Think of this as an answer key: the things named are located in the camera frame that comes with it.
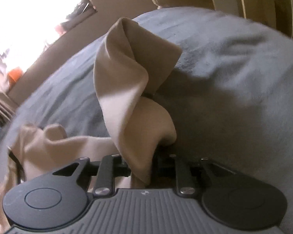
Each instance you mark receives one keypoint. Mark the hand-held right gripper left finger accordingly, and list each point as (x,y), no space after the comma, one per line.
(123,167)

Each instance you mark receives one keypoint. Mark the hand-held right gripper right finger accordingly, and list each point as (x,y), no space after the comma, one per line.
(161,163)

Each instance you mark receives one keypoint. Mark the beige zip hoodie black trim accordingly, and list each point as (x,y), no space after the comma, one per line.
(127,97)

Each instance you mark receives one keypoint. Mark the grey bed blanket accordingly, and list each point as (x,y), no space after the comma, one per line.
(234,90)

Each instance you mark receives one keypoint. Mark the orange paper bag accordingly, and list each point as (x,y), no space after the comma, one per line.
(15,76)

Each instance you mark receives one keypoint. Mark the black bag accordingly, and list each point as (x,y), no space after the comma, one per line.
(80,8)

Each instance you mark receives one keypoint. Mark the bright window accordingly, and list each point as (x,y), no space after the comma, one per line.
(26,22)

